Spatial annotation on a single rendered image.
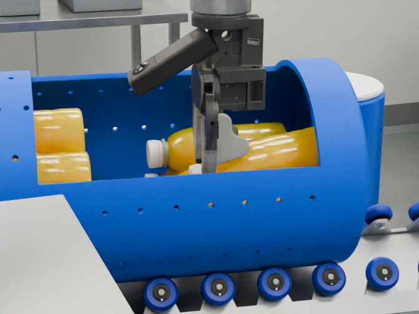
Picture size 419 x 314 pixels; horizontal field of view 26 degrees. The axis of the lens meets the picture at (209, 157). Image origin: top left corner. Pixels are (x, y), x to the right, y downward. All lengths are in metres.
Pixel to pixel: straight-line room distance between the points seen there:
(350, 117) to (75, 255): 0.45
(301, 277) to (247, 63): 0.34
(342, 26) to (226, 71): 4.08
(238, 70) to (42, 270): 0.42
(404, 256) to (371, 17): 3.93
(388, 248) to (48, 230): 0.67
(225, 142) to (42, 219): 0.31
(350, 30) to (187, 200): 4.16
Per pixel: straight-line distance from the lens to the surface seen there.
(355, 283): 1.29
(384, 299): 1.25
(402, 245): 1.43
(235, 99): 1.13
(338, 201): 1.14
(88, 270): 0.80
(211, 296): 1.17
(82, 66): 4.70
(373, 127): 1.92
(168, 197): 1.08
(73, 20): 3.72
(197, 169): 1.16
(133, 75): 1.12
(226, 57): 1.12
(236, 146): 1.13
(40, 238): 0.87
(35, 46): 4.63
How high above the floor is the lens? 1.48
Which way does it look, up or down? 18 degrees down
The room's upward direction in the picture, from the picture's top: straight up
